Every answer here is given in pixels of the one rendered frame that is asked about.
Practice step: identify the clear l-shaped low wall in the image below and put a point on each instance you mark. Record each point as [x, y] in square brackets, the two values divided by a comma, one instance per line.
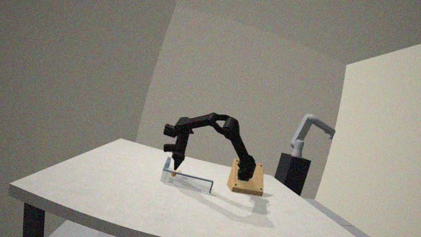
[186, 182]

